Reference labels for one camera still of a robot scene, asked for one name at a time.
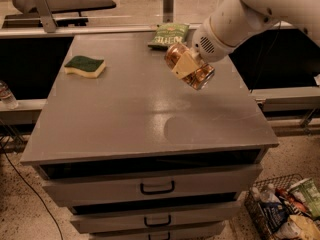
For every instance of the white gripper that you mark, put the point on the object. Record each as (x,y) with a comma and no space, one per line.
(209,45)

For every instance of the orange soda can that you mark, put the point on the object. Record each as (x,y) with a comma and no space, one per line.
(187,67)

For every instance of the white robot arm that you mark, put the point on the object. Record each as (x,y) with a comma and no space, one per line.
(235,21)

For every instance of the green jalapeno chip bag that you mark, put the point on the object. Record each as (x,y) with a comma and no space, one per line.
(169,34)

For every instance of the red snack bag in basket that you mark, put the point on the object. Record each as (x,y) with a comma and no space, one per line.
(293,205)

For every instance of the blue snack bag in basket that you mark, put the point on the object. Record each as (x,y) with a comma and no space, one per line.
(275,213)

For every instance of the green snack bag in basket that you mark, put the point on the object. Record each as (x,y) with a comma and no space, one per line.
(306,192)

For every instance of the yellow snack bag in basket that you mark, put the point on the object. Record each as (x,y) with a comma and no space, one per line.
(308,229)

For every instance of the green and yellow sponge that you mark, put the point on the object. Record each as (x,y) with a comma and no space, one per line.
(85,66)

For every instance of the grey drawer cabinet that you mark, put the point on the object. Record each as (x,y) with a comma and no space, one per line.
(137,118)

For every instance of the grey metal railing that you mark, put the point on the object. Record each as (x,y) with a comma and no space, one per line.
(128,16)

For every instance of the plastic bottle in basket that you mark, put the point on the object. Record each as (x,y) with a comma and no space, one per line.
(267,195)

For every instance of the clear plastic water bottle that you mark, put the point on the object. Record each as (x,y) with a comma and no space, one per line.
(7,96)

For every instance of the top drawer with handle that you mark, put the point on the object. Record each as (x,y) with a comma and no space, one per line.
(166,184)

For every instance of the drawer with handle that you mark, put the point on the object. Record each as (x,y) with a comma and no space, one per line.
(166,184)
(155,218)
(182,232)

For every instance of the wire basket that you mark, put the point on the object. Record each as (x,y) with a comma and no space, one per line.
(289,230)

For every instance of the bottom drawer with handle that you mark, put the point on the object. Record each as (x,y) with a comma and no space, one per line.
(182,232)

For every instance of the middle drawer with handle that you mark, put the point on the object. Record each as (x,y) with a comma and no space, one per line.
(155,218)

